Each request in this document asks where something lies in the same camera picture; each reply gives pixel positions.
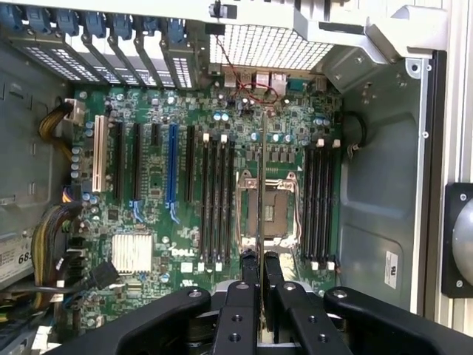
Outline silver finned chipset heatsink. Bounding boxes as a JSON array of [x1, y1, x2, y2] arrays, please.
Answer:
[[111, 232, 154, 275]]

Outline thick yellow black wire bundle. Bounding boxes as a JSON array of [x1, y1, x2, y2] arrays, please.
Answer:
[[30, 201, 85, 312]]

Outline white expansion slot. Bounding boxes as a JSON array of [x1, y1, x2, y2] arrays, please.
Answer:
[[91, 114, 109, 193]]

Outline grey metal PC case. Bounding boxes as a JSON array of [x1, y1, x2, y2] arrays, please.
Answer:
[[0, 0, 450, 355]]

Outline black bracket with silver disc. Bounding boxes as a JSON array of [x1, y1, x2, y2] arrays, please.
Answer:
[[440, 182, 473, 300]]

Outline metal CPU socket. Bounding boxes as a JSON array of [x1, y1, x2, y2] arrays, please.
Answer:
[[236, 172, 301, 254]]

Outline thin red black wire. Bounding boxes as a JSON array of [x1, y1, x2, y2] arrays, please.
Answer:
[[215, 33, 280, 107]]

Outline blue card retention latch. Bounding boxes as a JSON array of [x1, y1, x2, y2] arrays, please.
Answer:
[[55, 8, 81, 37], [165, 18, 186, 48], [0, 4, 24, 33], [26, 6, 52, 35], [140, 16, 162, 38], [109, 13, 133, 41], [82, 10, 109, 39]]

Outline grey labelled power supply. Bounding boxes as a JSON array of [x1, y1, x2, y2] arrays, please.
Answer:
[[0, 228, 40, 291]]

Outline green Dell motherboard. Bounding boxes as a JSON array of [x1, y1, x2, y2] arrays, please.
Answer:
[[72, 85, 344, 336]]

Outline blue expansion slot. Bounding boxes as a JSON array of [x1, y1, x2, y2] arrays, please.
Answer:
[[165, 124, 180, 209]]

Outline white label sticker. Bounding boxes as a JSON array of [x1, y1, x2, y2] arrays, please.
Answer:
[[383, 250, 404, 288]]

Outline perforated metal slot cover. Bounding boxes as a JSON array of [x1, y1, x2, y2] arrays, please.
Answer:
[[81, 35, 123, 86], [159, 38, 197, 90], [6, 35, 101, 84], [107, 38, 144, 87]]

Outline black RAM slot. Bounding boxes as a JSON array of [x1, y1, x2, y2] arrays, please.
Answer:
[[208, 138, 220, 266], [319, 146, 330, 263], [310, 138, 321, 270], [200, 132, 211, 273], [225, 139, 237, 266], [302, 146, 313, 262], [326, 139, 341, 271], [217, 133, 228, 273]]

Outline long black expansion slot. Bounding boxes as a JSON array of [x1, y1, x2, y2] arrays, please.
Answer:
[[132, 123, 144, 201], [112, 121, 126, 201], [183, 125, 197, 203]]

